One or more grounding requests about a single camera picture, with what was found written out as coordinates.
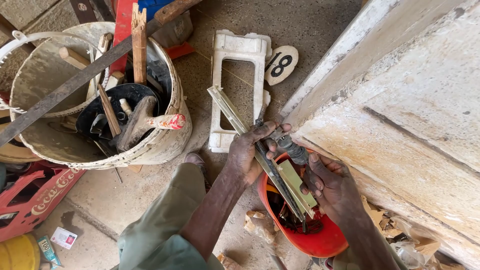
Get person's right hand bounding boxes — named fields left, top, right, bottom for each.
left=300, top=152, right=367, bottom=226

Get person's left hand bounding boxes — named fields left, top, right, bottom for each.
left=225, top=121, right=292, bottom=189

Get pale green metal strip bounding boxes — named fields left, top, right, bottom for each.
left=277, top=159, right=318, bottom=219

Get cream metal drawer slide rail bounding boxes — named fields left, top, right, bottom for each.
left=207, top=85, right=316, bottom=223

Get tool with grey taped handle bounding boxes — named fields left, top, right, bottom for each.
left=255, top=104, right=310, bottom=166

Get person's brown shoe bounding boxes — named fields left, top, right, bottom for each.
left=183, top=151, right=211, bottom=190

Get orange plastic helmet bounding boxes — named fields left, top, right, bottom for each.
left=257, top=150, right=349, bottom=259

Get crumpled brown paper scrap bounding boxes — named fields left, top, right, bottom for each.
left=243, top=210, right=280, bottom=245

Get large dirty white bucket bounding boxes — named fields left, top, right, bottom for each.
left=9, top=22, right=193, bottom=170

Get heap of paper scraps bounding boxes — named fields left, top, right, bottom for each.
left=361, top=195, right=467, bottom=270

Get round white numbered plaque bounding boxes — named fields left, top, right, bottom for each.
left=264, top=46, right=299, bottom=86

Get person's green trousers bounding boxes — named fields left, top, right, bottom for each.
left=117, top=163, right=409, bottom=270

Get whitewashed wooden board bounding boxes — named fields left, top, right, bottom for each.
left=278, top=0, right=480, bottom=270

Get orange plastic shard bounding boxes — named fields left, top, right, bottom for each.
left=163, top=41, right=196, bottom=60

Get short white tube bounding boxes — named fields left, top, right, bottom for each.
left=119, top=98, right=133, bottom=117

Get black plastic bowl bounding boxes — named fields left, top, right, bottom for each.
left=76, top=83, right=163, bottom=142

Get thin brown wooden stick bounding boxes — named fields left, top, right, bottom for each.
left=97, top=84, right=122, bottom=138

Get grey plastic container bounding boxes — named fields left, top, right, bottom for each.
left=151, top=10, right=194, bottom=49

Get broken wooden stick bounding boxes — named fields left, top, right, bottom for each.
left=131, top=4, right=148, bottom=86

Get blue plastic object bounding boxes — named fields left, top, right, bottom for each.
left=137, top=0, right=177, bottom=22

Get pale wooden slat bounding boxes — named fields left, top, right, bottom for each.
left=86, top=33, right=114, bottom=101

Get long flat metal bar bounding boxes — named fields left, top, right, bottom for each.
left=0, top=0, right=203, bottom=148

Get small white card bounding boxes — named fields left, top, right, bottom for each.
left=50, top=226, right=78, bottom=250

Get red plastic bottle crate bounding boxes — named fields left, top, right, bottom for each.
left=0, top=160, right=88, bottom=243

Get small dirty white bucket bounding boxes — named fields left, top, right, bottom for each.
left=9, top=34, right=110, bottom=118

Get dark brown board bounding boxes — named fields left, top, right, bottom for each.
left=69, top=0, right=99, bottom=24

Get green and white packet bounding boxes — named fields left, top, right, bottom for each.
left=36, top=235, right=62, bottom=269

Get yellow plastic container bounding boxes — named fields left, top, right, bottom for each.
left=0, top=233, right=41, bottom=270

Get tangle of dark wires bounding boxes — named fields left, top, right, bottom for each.
left=277, top=200, right=324, bottom=235

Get white styrofoam frame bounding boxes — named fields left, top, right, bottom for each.
left=208, top=30, right=273, bottom=154

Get trowel with red-white handle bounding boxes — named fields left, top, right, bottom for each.
left=117, top=95, right=187, bottom=152

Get red metal frame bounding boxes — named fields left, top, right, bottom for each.
left=108, top=0, right=139, bottom=76

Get wooden tool handle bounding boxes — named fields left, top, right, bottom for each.
left=58, top=46, right=91, bottom=71

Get white bucket handle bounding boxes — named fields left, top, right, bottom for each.
left=0, top=31, right=96, bottom=65

